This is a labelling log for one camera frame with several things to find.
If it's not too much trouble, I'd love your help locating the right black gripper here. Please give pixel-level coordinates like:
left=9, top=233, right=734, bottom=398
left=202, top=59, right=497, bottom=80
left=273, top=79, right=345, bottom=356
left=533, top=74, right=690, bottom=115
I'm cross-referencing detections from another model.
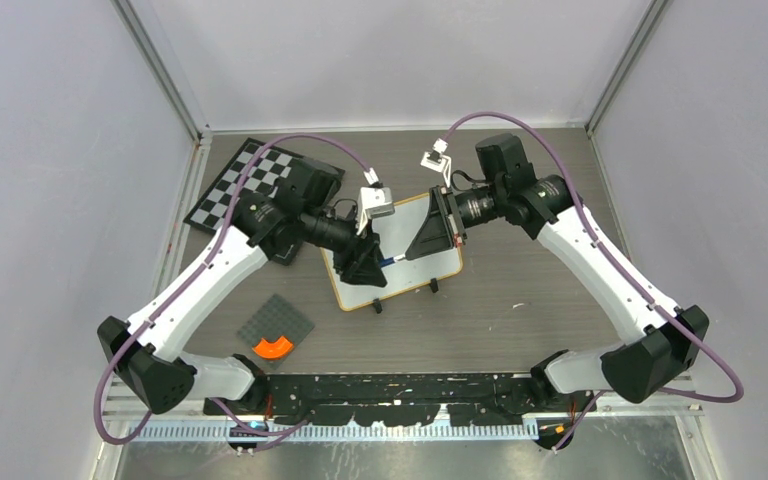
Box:
left=407, top=180, right=506, bottom=259

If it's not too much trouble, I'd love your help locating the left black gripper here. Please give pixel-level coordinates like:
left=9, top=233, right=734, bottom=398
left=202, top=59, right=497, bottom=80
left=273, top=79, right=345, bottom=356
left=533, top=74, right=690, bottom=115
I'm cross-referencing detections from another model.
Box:
left=301, top=205, right=388, bottom=285

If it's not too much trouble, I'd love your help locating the blue capped whiteboard marker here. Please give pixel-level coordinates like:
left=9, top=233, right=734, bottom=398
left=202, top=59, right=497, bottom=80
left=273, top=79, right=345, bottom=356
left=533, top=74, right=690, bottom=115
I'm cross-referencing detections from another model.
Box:
left=380, top=255, right=406, bottom=267

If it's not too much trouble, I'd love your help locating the yellow framed whiteboard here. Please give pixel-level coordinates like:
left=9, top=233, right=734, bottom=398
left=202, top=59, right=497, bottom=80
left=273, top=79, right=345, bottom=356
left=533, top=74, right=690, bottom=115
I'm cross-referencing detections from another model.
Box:
left=320, top=193, right=463, bottom=312

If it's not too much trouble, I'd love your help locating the black white chessboard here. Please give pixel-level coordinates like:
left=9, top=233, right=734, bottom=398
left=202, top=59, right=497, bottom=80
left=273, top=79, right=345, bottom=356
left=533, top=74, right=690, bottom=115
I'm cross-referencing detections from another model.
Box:
left=185, top=138, right=311, bottom=265

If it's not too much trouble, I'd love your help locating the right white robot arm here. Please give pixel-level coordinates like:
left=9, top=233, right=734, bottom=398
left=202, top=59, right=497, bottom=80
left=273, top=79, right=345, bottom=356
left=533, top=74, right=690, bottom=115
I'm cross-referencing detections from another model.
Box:
left=405, top=133, right=709, bottom=411

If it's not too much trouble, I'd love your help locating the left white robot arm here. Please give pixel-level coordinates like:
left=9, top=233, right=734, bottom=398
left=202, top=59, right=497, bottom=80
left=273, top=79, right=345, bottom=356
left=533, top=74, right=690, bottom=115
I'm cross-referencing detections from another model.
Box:
left=97, top=158, right=395, bottom=414

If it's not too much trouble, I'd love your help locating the orange curved block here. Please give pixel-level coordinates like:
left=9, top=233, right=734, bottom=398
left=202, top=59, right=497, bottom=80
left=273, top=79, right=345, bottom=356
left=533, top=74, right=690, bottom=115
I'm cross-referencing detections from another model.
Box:
left=252, top=335, right=296, bottom=361

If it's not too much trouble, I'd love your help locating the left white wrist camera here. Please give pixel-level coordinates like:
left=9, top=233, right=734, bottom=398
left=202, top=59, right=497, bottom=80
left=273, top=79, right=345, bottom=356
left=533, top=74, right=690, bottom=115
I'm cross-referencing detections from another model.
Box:
left=356, top=187, right=395, bottom=236

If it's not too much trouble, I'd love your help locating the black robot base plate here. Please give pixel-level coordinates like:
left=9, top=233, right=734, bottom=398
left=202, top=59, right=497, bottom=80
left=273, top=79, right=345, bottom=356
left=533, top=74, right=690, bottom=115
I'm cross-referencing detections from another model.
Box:
left=203, top=373, right=593, bottom=427

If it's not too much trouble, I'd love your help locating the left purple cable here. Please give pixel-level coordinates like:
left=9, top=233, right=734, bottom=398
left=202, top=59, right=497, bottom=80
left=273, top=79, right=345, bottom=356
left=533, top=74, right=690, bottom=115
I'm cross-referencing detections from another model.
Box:
left=93, top=133, right=380, bottom=453

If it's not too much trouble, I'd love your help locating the purple cable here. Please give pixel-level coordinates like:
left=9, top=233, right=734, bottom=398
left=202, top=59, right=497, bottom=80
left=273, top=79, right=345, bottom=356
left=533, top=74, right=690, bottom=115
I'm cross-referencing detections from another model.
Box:
left=442, top=111, right=745, bottom=454
left=93, top=133, right=380, bottom=453

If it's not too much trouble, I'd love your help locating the white slotted cable duct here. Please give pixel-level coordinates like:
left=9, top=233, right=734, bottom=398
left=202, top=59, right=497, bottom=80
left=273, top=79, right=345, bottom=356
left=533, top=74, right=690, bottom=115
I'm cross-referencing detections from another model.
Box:
left=136, top=419, right=539, bottom=443

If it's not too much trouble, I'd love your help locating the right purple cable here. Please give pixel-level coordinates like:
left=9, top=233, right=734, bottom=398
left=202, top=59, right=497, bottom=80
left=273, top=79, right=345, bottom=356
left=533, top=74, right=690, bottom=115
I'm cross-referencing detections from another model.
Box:
left=442, top=111, right=745, bottom=454

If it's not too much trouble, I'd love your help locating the aluminium frame rail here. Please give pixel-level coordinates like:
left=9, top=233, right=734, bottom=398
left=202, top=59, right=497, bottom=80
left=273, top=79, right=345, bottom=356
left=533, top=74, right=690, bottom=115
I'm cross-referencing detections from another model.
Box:
left=99, top=135, right=213, bottom=423

